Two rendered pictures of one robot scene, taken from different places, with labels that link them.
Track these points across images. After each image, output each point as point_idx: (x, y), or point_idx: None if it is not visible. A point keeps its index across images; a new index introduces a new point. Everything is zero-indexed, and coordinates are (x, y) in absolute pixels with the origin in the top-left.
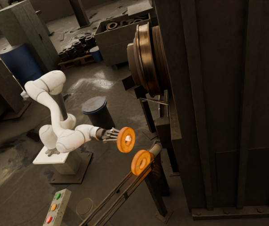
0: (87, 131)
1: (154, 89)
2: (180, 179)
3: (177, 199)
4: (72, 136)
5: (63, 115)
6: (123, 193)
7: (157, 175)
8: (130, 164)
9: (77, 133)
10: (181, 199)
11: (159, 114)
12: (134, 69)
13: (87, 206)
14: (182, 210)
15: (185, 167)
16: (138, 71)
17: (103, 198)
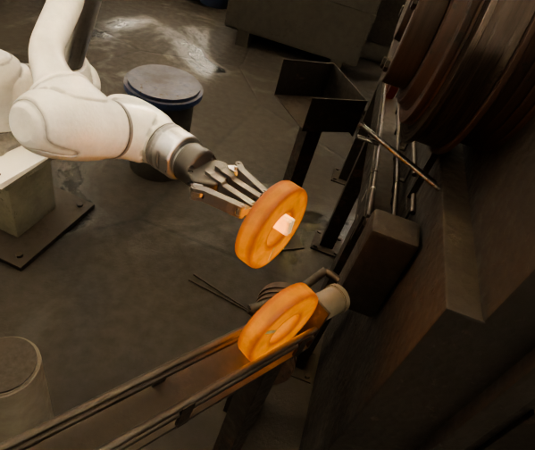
0: (149, 128)
1: (453, 116)
2: (298, 390)
3: (271, 444)
4: (93, 108)
5: (74, 54)
6: (185, 404)
7: (283, 374)
8: (184, 287)
9: (115, 112)
10: (281, 447)
11: (370, 203)
12: (432, 11)
13: (13, 372)
14: None
15: (398, 400)
16: (449, 21)
17: (64, 342)
